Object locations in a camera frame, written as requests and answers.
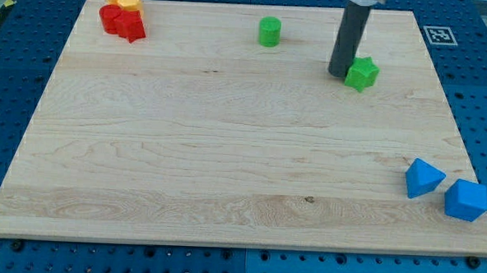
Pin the green star block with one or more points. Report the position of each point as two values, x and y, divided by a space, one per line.
361 74

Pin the red cylinder block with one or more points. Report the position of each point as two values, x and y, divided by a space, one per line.
108 13

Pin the yellow hexagon block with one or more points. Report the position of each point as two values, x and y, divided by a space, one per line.
131 5

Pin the white fiducial marker tag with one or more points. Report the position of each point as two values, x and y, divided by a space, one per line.
440 35

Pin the green cylinder block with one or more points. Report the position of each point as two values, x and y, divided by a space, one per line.
269 31

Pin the blue triangle block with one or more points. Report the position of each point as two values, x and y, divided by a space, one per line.
422 178

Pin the wooden board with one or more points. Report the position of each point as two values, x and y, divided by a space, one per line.
198 135

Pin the red star block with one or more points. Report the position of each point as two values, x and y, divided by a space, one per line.
130 26

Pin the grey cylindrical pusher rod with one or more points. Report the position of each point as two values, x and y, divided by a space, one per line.
351 29

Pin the blue cube block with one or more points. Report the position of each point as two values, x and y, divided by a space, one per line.
465 200

